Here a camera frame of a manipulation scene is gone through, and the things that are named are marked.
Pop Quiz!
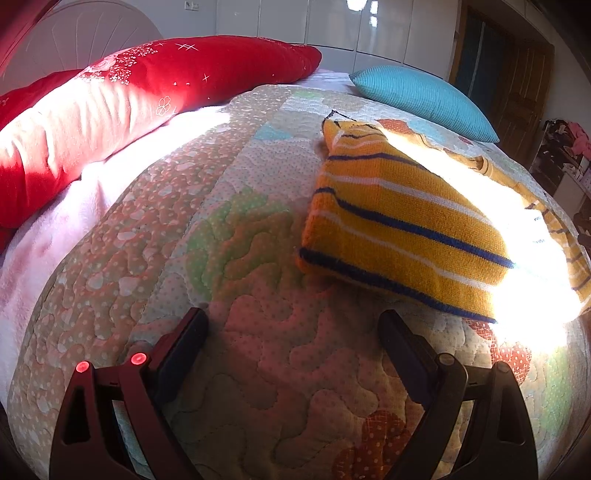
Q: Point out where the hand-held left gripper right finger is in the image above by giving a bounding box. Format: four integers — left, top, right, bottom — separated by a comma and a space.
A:
378, 309, 539, 480

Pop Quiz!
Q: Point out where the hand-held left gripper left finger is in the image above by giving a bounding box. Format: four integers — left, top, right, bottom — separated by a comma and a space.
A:
49, 307, 209, 480

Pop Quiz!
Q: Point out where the yellow striped knit sweater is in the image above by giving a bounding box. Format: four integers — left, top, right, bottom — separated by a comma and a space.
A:
296, 110, 591, 324

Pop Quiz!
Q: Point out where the cluttered shelf with clothes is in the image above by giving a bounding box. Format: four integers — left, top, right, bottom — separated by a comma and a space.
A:
529, 118, 591, 241

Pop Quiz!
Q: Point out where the patchwork quilted bedspread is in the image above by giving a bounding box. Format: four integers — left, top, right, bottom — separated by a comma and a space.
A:
7, 83, 586, 480

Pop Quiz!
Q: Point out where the pink bed sheet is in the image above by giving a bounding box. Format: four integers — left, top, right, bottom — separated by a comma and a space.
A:
0, 69, 352, 407

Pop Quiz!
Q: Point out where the long red pillow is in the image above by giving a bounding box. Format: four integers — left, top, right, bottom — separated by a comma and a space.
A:
0, 35, 322, 254

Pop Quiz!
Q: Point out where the blue ribbed pillow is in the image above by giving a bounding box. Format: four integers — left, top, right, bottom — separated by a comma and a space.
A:
349, 65, 500, 143

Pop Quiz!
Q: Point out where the wooden door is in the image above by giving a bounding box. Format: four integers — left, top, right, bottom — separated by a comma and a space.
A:
449, 6, 555, 163

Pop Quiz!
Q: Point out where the white headboard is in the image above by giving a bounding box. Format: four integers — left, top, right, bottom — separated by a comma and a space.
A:
0, 0, 163, 95

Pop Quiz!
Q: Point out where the white wardrobe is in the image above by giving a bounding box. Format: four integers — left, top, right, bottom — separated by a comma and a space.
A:
217, 0, 460, 81

